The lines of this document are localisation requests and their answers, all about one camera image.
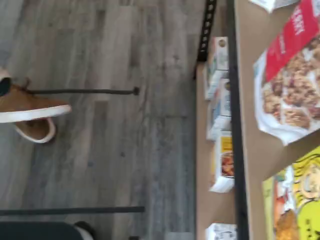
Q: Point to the yellow nut snack box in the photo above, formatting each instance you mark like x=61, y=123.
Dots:
x=225, y=162

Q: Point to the brown white-soled shoe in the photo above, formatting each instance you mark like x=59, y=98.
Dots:
x=37, y=107
x=37, y=132

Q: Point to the white blue logo box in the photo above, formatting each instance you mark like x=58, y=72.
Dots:
x=220, y=125
x=221, y=55

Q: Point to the white floral print box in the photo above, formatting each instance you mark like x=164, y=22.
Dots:
x=222, y=232

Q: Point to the black perforated shelf upright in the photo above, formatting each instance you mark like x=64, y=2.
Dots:
x=206, y=30

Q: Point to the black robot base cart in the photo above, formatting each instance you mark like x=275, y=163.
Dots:
x=37, y=232

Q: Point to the black footed floor rod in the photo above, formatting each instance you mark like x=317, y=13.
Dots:
x=87, y=91

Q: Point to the white snack bag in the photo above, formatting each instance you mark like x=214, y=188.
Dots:
x=270, y=3

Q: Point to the brown cardboard shelf board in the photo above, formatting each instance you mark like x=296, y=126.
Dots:
x=255, y=155

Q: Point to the red white granola bag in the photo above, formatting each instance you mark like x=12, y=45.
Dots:
x=290, y=87

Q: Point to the yellow oat bites box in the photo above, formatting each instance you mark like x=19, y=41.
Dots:
x=300, y=200

